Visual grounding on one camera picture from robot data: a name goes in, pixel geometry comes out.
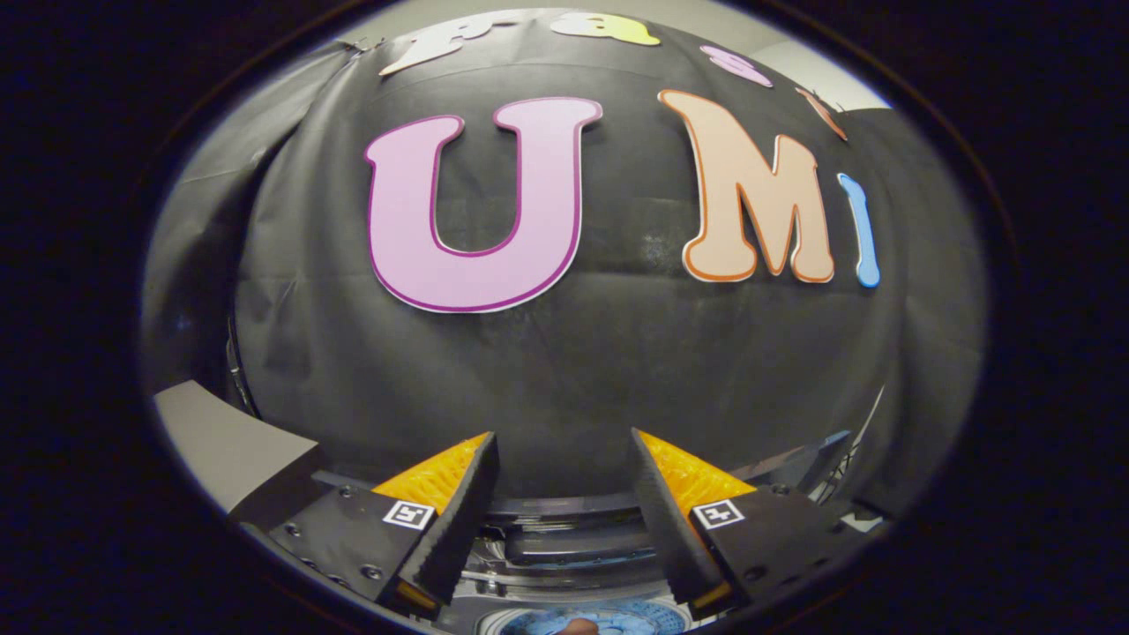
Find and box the dark thin cable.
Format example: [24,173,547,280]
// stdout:
[226,316,258,417]

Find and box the black backdrop cloth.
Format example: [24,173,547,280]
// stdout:
[141,9,989,521]

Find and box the light blue garment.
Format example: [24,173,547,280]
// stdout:
[498,604,689,635]

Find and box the beige and dark cabinet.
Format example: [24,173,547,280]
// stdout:
[154,381,323,521]

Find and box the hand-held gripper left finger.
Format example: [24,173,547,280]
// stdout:
[243,431,500,618]

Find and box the white hanging cable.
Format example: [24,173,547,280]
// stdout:
[820,386,886,508]

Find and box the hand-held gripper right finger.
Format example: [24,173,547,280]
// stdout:
[630,429,874,618]

